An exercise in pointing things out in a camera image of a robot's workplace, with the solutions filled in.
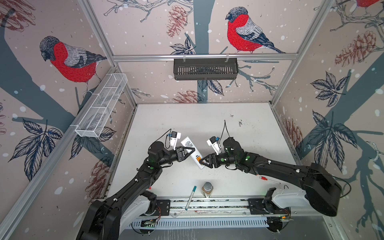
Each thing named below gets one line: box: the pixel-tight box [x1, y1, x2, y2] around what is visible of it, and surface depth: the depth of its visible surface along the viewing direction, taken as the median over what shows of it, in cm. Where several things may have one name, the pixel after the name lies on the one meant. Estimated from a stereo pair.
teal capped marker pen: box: [185, 185, 197, 211], surface depth 79 cm
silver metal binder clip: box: [201, 181, 214, 198], surface depth 72 cm
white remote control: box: [180, 136, 206, 170], surface depth 75 cm
